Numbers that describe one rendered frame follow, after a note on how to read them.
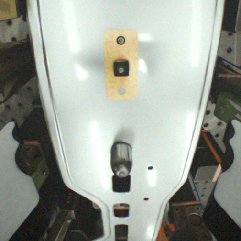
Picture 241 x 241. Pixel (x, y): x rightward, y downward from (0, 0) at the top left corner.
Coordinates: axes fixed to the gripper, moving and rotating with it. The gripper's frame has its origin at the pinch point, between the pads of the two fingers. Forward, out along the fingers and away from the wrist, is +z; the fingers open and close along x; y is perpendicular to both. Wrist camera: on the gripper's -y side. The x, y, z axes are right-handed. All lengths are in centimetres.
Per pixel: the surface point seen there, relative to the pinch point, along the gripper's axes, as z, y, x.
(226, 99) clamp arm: 10.8, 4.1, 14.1
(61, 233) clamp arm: 7.1, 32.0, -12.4
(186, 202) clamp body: 18.0, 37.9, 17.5
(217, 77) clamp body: 18.5, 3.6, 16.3
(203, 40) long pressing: 11.1, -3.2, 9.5
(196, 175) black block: 11.9, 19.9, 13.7
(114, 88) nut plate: 10.8, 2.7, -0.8
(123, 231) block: 14.1, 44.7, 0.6
